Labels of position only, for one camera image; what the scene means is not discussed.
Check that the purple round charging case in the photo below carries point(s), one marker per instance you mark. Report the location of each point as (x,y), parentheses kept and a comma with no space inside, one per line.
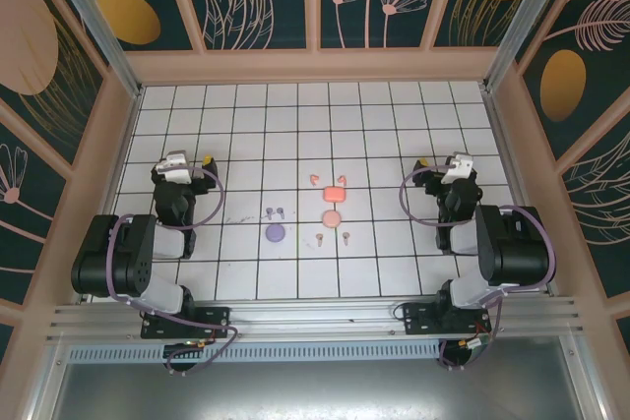
(274,232)

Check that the coral rectangular charging case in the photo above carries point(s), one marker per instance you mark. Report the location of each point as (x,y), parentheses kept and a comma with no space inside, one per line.
(334,193)

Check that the peach round charging case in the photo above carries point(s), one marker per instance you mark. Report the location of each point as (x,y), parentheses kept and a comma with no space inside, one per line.
(331,219)

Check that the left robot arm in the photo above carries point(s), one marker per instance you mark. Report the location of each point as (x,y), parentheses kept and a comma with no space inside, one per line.
(113,262)

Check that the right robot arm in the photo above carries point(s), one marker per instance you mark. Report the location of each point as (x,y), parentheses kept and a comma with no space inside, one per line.
(517,253)

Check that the grey metal sheet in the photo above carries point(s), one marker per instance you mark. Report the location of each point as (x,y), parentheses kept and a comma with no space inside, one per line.
(315,390)

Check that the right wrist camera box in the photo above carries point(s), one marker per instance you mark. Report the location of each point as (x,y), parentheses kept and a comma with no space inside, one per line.
(458,168)

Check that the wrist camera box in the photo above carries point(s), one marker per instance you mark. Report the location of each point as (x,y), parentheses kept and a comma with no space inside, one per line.
(458,168)
(173,166)

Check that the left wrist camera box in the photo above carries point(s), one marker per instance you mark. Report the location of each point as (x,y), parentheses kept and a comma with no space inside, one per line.
(173,166)

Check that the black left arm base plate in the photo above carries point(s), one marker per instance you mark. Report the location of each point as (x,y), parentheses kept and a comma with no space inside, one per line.
(211,319)

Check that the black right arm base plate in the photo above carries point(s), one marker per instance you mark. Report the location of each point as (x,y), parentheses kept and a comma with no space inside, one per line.
(418,319)

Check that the aluminium frame post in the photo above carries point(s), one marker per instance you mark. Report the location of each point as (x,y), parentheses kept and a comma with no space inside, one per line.
(101,31)
(534,21)

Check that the aluminium mounting rail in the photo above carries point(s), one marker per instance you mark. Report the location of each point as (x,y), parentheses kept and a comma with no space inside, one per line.
(315,317)

